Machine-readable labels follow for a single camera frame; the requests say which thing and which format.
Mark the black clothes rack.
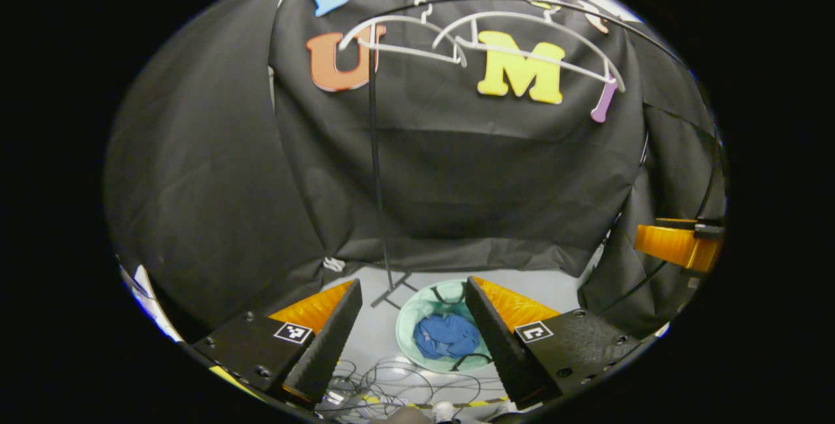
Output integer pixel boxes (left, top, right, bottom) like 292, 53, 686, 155
352, 0, 725, 317

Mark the tangle of black cables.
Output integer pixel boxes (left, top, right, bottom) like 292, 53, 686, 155
316, 356, 509, 421

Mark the white plastic hanger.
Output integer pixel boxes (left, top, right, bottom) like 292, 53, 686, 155
338, 0, 467, 67
433, 0, 626, 93

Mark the blue jacket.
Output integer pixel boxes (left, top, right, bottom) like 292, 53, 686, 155
413, 313, 481, 361

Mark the black backdrop cloth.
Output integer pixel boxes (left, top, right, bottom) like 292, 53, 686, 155
104, 0, 728, 330

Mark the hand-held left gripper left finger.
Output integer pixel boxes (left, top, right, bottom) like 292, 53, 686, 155
192, 279, 363, 408

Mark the green laundry hamper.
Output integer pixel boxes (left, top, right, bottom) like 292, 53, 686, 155
395, 280, 496, 374

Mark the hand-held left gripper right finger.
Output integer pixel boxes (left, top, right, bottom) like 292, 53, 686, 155
464, 276, 643, 410

